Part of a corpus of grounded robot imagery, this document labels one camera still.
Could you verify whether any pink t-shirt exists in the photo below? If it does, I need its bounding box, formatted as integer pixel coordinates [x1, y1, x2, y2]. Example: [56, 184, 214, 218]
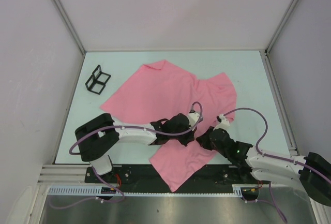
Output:
[100, 60, 237, 192]

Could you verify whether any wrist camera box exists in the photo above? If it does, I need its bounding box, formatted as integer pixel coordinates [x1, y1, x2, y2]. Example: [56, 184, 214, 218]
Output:
[214, 114, 230, 130]
[187, 110, 203, 130]

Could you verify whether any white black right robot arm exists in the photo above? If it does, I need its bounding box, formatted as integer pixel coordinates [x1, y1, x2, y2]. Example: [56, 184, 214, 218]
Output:
[196, 127, 330, 206]

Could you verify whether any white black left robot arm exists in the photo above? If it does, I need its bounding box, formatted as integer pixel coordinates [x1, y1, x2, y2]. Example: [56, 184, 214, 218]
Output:
[69, 111, 203, 183]

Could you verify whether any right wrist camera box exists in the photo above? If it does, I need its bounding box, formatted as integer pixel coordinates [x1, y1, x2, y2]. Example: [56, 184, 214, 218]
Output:
[214, 114, 230, 130]

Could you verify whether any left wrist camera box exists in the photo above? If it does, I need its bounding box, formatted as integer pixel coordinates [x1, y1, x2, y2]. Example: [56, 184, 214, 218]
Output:
[187, 110, 203, 130]

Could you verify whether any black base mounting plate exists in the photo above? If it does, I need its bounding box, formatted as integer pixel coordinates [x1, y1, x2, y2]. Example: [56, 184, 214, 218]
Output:
[101, 165, 269, 192]

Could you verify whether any white slotted cable duct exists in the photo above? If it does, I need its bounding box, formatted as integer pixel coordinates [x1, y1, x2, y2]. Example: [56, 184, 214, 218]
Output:
[48, 185, 259, 197]

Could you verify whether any black wire frame box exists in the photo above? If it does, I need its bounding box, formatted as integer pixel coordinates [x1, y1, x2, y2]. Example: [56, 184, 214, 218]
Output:
[85, 65, 111, 95]

